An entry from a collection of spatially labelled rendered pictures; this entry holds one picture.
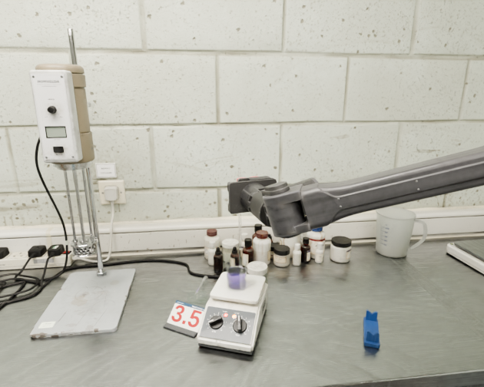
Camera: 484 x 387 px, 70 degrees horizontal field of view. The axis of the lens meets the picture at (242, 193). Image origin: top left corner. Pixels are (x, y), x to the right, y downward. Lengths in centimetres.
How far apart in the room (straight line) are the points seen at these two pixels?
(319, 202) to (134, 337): 58
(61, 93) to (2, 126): 51
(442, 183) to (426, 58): 95
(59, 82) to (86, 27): 42
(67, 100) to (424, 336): 98
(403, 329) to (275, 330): 31
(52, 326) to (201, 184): 62
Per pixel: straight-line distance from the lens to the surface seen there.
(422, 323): 103
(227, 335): 83
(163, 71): 121
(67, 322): 101
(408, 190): 54
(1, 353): 100
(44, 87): 88
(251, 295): 87
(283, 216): 54
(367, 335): 90
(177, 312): 94
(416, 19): 144
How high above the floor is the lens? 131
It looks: 16 degrees down
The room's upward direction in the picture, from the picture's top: straight up
